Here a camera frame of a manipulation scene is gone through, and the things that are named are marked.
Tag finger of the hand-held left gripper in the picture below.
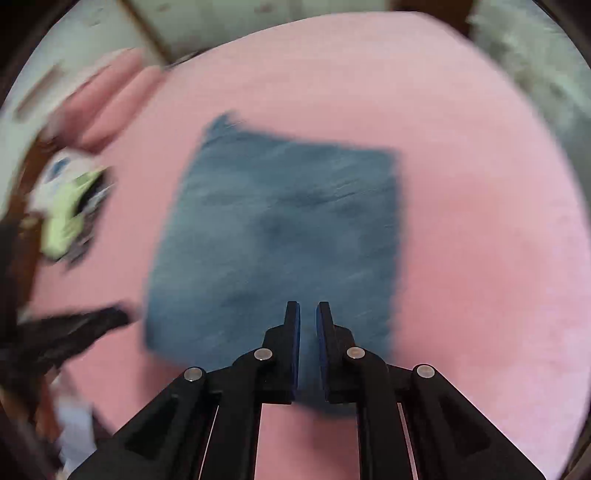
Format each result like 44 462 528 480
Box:
21 304 134 367

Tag yellow-green cloth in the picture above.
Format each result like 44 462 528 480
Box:
39 171 105 261

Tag blue denim shirt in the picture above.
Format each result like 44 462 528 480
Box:
144 111 403 418

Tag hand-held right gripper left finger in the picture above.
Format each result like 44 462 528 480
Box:
68 301 302 480

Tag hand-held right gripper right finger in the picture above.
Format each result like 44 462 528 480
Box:
316 301 547 480

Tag brown wooden bed frame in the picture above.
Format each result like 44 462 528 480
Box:
9 138 61 319

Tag grey fluffy rug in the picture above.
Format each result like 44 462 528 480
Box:
466 0 591 158

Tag brown wooden trim strip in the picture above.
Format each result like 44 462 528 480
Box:
117 0 178 66

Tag pink pillow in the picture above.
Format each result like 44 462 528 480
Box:
81 66 168 155
58 48 145 141

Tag pink bed sheet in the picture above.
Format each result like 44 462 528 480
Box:
28 11 587 480

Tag white cloth with blue print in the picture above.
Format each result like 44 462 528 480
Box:
28 148 100 215

